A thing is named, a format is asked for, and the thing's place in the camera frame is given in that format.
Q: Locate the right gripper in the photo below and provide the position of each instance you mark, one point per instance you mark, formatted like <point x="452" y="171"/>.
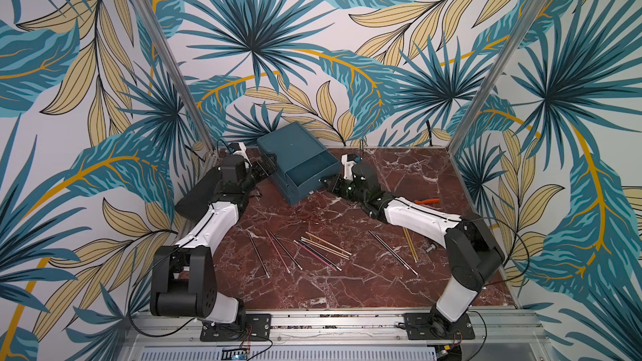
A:
<point x="341" y="186"/>

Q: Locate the black pencil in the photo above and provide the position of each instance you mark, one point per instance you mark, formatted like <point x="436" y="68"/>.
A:
<point x="319" y="256"/>
<point x="286" y="251"/>
<point x="258" y="254"/>
<point x="391" y="250"/>

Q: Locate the yellow pencil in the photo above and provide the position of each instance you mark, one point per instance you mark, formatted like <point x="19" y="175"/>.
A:
<point x="409" y="243"/>
<point x="325" y="248"/>
<point x="329" y="244"/>
<point x="412" y="243"/>

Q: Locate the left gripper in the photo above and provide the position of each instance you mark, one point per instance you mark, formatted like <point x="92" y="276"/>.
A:
<point x="271" y="165"/>

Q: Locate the red pencil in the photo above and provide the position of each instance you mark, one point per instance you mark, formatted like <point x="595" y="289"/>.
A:
<point x="279" y="254"/>
<point x="297" y="243"/>
<point x="396" y="255"/>

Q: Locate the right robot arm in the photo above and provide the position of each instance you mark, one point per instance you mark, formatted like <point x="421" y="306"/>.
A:
<point x="473" y="253"/>

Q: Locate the orange handled pliers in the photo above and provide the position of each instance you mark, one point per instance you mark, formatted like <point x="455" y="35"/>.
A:
<point x="428" y="202"/>

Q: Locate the aluminium front rail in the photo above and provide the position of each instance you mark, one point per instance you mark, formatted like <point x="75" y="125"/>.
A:
<point x="348" y="334"/>

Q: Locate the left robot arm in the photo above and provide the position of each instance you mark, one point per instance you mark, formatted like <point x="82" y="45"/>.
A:
<point x="183" y="278"/>

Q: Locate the green circuit board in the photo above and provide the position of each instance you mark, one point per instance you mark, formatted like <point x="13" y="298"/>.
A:
<point x="234" y="355"/>

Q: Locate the black cloth cover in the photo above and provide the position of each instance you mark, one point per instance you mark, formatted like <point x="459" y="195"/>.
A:
<point x="193" y="206"/>

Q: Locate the teal three-drawer cabinet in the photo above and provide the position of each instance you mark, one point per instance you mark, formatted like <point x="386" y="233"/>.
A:
<point x="292" y="145"/>

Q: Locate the teal top drawer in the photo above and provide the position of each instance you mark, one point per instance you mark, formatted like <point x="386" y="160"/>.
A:
<point x="307" y="177"/>

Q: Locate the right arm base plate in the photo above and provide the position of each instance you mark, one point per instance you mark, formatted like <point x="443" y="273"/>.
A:
<point x="426" y="326"/>

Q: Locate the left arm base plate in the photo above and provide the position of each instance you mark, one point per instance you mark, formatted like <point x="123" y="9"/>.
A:
<point x="253" y="327"/>

